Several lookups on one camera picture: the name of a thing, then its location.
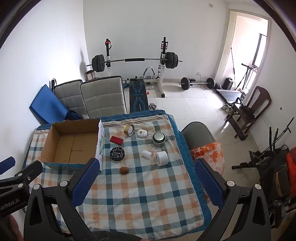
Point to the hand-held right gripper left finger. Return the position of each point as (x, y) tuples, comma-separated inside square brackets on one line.
[(89, 178)]

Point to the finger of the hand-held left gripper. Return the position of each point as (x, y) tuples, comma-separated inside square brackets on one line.
[(29, 172), (7, 165)]

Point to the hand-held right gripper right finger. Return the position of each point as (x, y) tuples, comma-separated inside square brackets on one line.
[(208, 180)]

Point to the brown cardboard box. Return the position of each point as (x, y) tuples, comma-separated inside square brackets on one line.
[(69, 148)]

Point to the red rectangular box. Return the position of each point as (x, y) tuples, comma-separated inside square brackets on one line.
[(116, 140)]

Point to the white round canister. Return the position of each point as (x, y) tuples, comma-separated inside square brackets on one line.
[(163, 158)]

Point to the small white cylinder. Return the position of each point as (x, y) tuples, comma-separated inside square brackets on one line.
[(146, 154)]

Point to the person's left forearm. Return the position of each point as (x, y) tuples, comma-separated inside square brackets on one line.
[(12, 229)]

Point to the orange patterned cushion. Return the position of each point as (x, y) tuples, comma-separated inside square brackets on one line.
[(210, 153)]

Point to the small brown ball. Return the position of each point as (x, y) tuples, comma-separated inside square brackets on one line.
[(124, 170)]

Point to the grey shell chair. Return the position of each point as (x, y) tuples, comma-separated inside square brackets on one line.
[(196, 134)]

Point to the plaid checked blanket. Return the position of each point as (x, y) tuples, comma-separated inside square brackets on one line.
[(143, 192)]

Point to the dark blue cloth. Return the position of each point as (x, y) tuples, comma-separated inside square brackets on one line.
[(72, 115)]

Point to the black exercise machine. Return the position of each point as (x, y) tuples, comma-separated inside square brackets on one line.
[(272, 166)]

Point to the small white plastic device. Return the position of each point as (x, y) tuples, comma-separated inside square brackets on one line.
[(141, 133)]

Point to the blue foam mat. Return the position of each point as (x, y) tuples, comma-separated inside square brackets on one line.
[(46, 104)]

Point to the checkered tablecloth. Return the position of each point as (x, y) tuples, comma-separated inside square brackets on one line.
[(138, 114)]

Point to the black treadmill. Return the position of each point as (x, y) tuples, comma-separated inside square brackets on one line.
[(229, 93)]

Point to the dark wooden chair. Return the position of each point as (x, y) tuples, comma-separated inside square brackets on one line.
[(260, 102)]

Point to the black weight bench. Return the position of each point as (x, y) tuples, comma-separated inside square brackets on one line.
[(138, 95)]

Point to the small black box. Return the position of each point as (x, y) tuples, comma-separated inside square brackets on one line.
[(229, 83)]

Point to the short barbell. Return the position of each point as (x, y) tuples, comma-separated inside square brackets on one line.
[(185, 83)]

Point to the white squat rack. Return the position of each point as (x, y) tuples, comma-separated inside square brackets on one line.
[(163, 76)]

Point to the long barbell with black plates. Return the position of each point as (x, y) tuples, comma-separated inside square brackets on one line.
[(98, 63)]

